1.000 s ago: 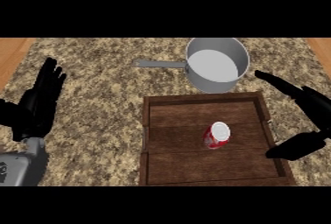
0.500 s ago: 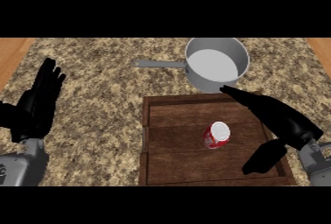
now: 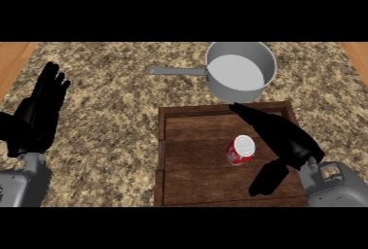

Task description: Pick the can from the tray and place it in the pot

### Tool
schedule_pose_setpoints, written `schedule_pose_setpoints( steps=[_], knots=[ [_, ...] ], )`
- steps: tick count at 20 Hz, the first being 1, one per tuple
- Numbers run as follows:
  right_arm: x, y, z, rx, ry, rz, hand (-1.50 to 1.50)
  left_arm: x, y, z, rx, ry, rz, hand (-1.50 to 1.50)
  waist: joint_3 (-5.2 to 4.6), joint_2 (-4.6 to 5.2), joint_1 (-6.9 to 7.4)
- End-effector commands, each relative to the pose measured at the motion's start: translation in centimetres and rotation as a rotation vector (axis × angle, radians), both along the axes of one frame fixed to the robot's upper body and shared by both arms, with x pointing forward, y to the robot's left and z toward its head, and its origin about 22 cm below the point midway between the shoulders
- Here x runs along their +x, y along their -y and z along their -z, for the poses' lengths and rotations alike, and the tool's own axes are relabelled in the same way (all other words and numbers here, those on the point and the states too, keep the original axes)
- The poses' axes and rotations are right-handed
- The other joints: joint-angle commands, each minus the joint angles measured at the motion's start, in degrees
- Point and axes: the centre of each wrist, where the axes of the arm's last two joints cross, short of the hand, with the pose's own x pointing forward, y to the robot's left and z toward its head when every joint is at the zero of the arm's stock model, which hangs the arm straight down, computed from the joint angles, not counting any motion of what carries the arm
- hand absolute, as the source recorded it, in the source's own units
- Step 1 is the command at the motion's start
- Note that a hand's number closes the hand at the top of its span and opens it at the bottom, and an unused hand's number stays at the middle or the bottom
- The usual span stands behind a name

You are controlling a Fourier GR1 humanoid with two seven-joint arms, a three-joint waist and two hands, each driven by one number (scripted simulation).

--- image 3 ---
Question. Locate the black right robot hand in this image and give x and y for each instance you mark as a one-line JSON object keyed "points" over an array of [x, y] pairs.
{"points": [[282, 136]]}

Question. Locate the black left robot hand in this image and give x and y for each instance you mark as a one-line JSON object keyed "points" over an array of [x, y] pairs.
{"points": [[35, 116]]}

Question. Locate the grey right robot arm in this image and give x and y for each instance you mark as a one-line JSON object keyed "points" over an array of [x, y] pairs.
{"points": [[332, 184]]}

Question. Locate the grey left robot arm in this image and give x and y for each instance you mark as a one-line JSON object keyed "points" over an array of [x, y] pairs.
{"points": [[20, 181]]}

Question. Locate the red can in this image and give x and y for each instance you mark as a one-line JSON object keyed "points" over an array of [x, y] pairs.
{"points": [[241, 149]]}

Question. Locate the brown wooden tray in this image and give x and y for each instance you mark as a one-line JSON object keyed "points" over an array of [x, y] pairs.
{"points": [[209, 162]]}

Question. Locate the grey metal pot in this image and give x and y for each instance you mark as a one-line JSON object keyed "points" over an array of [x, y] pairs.
{"points": [[239, 73]]}

